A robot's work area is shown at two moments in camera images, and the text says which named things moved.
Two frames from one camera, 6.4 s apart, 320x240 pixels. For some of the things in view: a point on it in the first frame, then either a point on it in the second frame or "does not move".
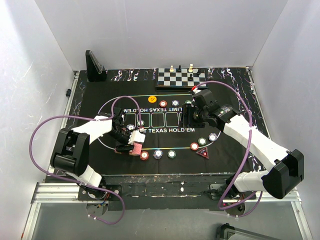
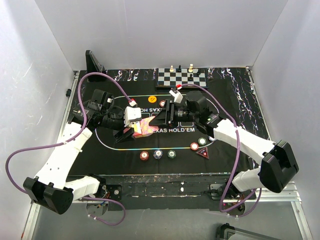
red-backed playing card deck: x=137 y=148 to x=146 y=130
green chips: x=202 y=141 does not move
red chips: x=163 y=103 does not move
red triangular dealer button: x=204 y=152 does not move
